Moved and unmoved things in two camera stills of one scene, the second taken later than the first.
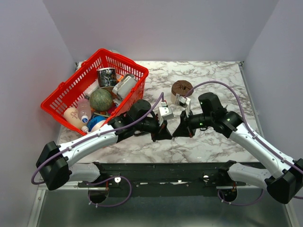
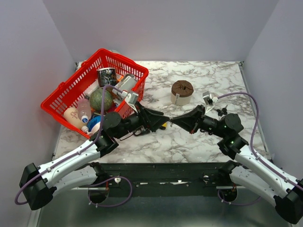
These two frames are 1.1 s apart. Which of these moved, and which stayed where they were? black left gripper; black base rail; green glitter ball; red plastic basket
Moved: black left gripper
Stayed: red plastic basket; black base rail; green glitter ball
